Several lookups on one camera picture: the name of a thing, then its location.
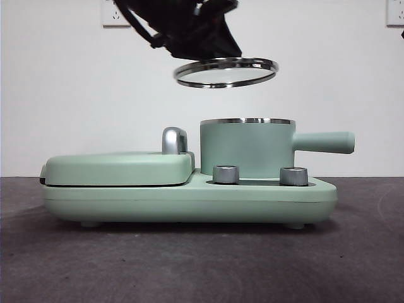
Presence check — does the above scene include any glass pot lid green knob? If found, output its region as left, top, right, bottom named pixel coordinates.
left=172, top=56, right=280, bottom=90

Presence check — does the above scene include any mint green steamer pot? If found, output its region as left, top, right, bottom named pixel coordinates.
left=199, top=117, right=356, bottom=176

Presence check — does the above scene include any silver control knob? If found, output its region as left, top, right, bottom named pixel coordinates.
left=212, top=164, right=241, bottom=184
left=279, top=166, right=309, bottom=187

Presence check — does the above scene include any mint green griddle cover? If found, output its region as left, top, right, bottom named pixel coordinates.
left=39, top=150, right=196, bottom=187

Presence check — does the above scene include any mint green breakfast maker base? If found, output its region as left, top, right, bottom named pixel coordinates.
left=41, top=167, right=338, bottom=229

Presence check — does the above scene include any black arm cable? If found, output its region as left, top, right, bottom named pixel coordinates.
left=112, top=0, right=167, bottom=49

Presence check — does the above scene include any silver griddle cover handle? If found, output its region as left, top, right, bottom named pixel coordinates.
left=162, top=126, right=190, bottom=155

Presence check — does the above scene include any white wall socket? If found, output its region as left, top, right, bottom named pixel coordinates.
left=101, top=0, right=132, bottom=27
left=386, top=0, right=404, bottom=27

